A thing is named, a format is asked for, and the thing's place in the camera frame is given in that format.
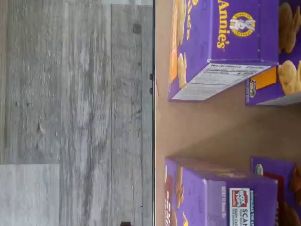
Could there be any purple box brown label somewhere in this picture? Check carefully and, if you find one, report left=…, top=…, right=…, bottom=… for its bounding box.
left=250, top=156, right=301, bottom=226
left=164, top=157, right=279, bottom=226

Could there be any wooden shelf board black edge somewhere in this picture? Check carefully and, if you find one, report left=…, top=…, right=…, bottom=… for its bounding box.
left=152, top=0, right=301, bottom=226

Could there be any purple box orange label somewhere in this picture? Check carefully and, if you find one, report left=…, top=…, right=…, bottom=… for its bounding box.
left=167, top=0, right=280, bottom=103
left=245, top=0, right=301, bottom=107

